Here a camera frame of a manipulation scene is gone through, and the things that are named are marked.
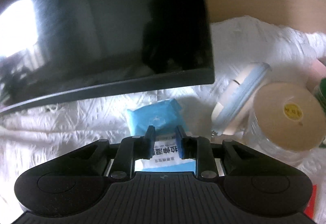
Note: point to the white woven tablecloth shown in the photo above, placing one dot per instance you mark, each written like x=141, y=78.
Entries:
x=63, y=124

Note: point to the red flat object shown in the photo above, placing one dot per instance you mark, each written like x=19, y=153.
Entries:
x=313, y=198

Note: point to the pink cardboard box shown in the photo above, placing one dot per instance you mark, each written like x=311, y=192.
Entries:
x=317, y=73

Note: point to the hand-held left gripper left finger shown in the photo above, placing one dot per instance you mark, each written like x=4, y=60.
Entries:
x=150, y=138

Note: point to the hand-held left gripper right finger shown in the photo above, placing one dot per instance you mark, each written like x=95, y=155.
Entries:
x=179, y=140

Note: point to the black computer monitor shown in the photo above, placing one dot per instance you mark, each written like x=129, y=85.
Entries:
x=101, y=22

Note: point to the clear jar with beige lid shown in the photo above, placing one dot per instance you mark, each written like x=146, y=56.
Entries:
x=275, y=117

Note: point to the blue wet wipe packet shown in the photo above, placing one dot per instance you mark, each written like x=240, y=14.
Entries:
x=158, y=117

